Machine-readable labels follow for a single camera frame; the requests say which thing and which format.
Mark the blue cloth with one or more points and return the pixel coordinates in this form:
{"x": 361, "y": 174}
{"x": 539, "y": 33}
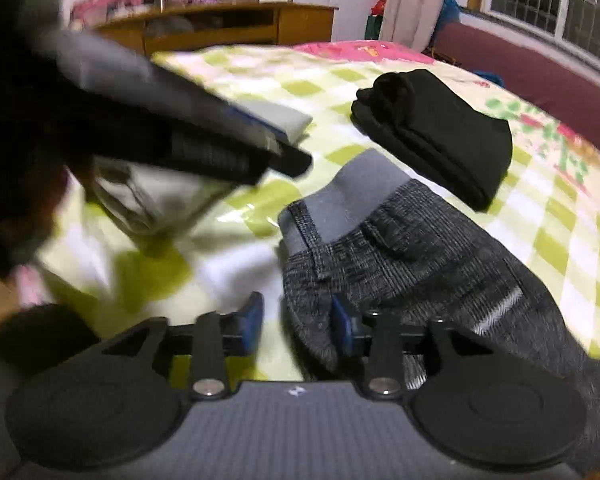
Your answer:
{"x": 451, "y": 7}

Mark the barred window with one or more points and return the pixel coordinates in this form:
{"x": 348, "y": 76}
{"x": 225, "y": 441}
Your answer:
{"x": 555, "y": 0}

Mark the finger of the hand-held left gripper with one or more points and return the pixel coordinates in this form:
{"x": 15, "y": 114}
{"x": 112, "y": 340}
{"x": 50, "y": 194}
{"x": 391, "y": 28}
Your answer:
{"x": 260, "y": 157}
{"x": 205, "y": 102}

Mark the maroon sofa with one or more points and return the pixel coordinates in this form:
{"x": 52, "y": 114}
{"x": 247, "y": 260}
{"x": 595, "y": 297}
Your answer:
{"x": 520, "y": 60}

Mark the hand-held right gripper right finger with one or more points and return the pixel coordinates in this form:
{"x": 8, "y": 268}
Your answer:
{"x": 341, "y": 321}

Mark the black folded pants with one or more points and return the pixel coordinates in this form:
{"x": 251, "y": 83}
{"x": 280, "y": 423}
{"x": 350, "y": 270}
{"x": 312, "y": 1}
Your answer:
{"x": 435, "y": 130}

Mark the green checked plastic bed cover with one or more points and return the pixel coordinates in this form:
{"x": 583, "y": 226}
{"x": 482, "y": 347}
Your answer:
{"x": 555, "y": 240}

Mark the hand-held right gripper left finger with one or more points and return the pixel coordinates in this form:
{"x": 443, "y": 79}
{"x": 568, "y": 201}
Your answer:
{"x": 250, "y": 321}

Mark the grey plaid pants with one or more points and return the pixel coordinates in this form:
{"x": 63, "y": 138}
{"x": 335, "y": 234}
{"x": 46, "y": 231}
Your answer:
{"x": 405, "y": 250}

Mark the light grey folded cloth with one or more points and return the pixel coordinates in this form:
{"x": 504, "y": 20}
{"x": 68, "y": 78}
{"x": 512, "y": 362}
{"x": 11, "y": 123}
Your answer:
{"x": 290, "y": 120}

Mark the wooden cabinet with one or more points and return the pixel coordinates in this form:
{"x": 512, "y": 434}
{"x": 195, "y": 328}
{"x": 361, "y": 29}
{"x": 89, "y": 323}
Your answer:
{"x": 305, "y": 25}

